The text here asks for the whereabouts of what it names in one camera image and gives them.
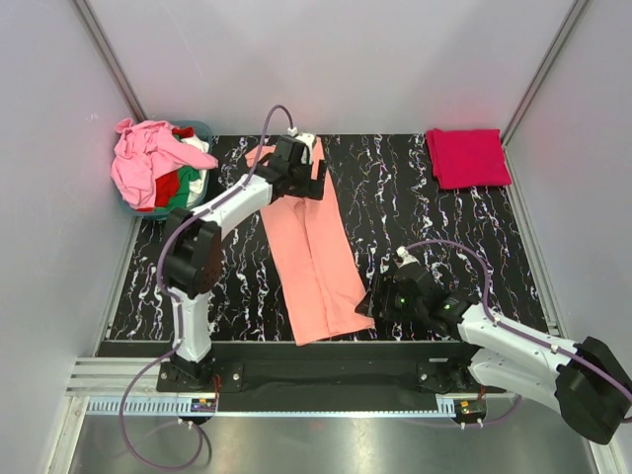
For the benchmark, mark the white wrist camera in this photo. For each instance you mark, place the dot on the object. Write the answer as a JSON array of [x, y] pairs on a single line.
[[306, 143], [403, 257]]

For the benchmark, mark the corner aluminium post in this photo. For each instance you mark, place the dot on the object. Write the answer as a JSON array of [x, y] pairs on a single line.
[[98, 36], [556, 47]]

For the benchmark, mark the right corner aluminium post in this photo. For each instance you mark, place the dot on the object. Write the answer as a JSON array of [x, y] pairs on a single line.
[[556, 47]]

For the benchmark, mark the left corner aluminium post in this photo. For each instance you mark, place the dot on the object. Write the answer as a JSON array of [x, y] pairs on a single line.
[[98, 36]]

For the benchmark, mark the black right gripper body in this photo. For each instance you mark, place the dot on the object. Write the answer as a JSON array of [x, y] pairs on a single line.
[[396, 306]]

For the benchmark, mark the teal laundry basket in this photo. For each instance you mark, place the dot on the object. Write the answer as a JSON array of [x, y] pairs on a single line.
[[158, 213]]

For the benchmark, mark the light pink t-shirt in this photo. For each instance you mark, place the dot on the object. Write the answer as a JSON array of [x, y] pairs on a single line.
[[146, 151]]

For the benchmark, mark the aluminium frame rail front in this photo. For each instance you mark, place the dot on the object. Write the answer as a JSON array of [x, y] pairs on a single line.
[[129, 386]]

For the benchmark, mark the green garment in basket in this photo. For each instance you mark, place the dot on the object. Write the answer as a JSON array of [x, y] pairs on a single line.
[[185, 174]]

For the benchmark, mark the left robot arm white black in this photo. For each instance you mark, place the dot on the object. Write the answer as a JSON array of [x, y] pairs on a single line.
[[191, 260]]

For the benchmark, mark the red garment in basket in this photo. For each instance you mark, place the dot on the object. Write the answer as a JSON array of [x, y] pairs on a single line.
[[168, 185]]

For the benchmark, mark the salmon orange t-shirt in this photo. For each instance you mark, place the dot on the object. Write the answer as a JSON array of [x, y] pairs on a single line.
[[320, 282]]

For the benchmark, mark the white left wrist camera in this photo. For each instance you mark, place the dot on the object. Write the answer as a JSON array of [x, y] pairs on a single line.
[[306, 143]]

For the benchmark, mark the folded magenta t-shirt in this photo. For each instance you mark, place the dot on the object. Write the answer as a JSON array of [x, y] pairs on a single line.
[[468, 158]]

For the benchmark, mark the white garment in basket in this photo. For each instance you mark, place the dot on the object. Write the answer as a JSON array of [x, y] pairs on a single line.
[[197, 148]]

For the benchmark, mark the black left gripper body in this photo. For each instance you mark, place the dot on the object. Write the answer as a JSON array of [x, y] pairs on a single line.
[[300, 184]]

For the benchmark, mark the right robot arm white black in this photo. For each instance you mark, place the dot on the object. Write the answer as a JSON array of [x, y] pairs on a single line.
[[582, 382]]

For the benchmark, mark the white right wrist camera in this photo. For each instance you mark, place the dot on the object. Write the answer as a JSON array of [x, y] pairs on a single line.
[[403, 257]]

